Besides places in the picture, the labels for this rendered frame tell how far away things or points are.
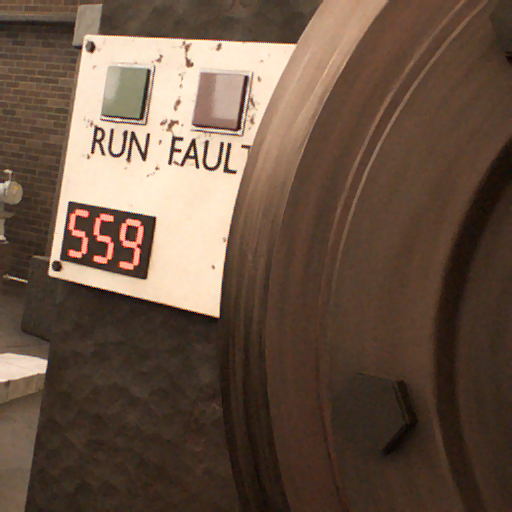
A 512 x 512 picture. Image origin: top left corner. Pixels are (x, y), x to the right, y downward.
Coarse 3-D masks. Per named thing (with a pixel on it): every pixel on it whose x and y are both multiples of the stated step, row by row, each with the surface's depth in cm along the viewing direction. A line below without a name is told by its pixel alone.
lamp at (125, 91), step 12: (108, 72) 59; (120, 72) 59; (132, 72) 58; (144, 72) 58; (108, 84) 59; (120, 84) 59; (132, 84) 58; (144, 84) 58; (108, 96) 59; (120, 96) 59; (132, 96) 58; (144, 96) 58; (108, 108) 59; (120, 108) 59; (132, 108) 58
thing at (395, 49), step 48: (432, 0) 32; (480, 0) 29; (384, 48) 33; (432, 48) 30; (336, 96) 34; (384, 96) 33; (336, 144) 34; (288, 192) 35; (336, 192) 34; (288, 240) 35; (336, 240) 32; (288, 288) 35; (288, 336) 35; (288, 384) 35; (288, 432) 35; (288, 480) 35; (336, 480) 31
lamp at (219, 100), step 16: (208, 80) 55; (224, 80) 54; (240, 80) 54; (208, 96) 55; (224, 96) 54; (240, 96) 54; (208, 112) 55; (224, 112) 54; (240, 112) 54; (224, 128) 54
